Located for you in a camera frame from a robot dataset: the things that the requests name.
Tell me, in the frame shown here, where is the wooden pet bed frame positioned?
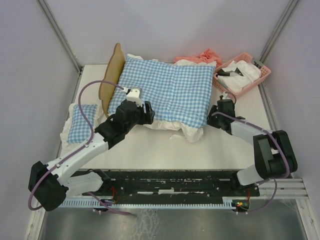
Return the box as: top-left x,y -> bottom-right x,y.
98,43 -> 126,117

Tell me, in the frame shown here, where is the pink crumpled cloth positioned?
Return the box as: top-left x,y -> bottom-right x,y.
173,48 -> 223,67

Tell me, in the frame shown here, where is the pink plastic basket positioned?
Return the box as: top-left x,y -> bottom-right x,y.
213,52 -> 271,98

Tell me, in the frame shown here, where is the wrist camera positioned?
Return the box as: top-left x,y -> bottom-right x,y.
126,87 -> 142,106
219,91 -> 230,100

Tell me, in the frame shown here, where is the small blue checkered pillow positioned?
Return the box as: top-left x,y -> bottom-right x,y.
60,103 -> 103,151

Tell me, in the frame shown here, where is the aluminium corner post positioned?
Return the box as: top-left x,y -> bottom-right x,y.
37,0 -> 84,75
259,0 -> 301,64

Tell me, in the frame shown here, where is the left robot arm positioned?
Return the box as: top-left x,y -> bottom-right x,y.
28,100 -> 155,212

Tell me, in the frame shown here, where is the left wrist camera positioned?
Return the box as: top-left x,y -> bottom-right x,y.
126,87 -> 142,106

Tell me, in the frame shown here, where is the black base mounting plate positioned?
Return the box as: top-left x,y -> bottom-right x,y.
95,170 -> 260,204

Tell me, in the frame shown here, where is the white slotted cable duct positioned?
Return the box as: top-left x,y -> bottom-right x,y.
59,197 -> 240,210

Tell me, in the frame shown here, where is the blue checkered mattress cushion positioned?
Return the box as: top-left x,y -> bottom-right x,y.
118,54 -> 216,143

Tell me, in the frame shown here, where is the left aluminium corner post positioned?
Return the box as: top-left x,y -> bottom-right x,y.
37,0 -> 84,75

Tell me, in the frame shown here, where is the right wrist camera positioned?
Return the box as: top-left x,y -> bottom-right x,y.
219,91 -> 230,100

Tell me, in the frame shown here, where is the right aluminium corner post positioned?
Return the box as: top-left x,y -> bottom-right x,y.
259,0 -> 301,64

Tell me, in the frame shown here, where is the black white object in basket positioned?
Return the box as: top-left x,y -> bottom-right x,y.
217,68 -> 244,77

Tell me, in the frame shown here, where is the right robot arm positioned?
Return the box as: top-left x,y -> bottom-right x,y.
207,96 -> 298,196

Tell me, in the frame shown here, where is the white cloth in basket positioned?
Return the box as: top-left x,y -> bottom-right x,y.
217,60 -> 261,94

